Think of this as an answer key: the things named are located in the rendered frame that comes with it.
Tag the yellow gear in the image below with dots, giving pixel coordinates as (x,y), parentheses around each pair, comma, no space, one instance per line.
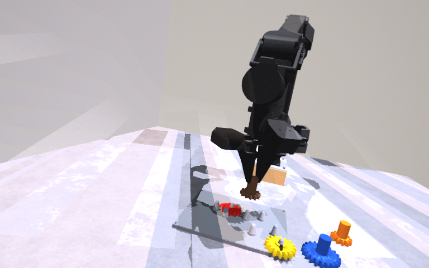
(287,250)

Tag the brown gear with tall hub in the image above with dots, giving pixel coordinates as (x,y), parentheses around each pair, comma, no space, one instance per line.
(251,190)

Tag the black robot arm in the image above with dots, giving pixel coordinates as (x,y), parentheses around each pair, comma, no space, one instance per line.
(275,61)

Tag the red gear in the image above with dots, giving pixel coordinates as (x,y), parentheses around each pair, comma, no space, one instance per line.
(232,211)

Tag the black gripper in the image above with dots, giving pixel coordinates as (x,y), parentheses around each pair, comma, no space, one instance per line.
(246,145)

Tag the blue gear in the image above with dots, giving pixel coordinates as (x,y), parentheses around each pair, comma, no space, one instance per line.
(320,253)

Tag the orange gear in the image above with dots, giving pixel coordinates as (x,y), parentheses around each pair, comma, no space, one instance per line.
(341,236)

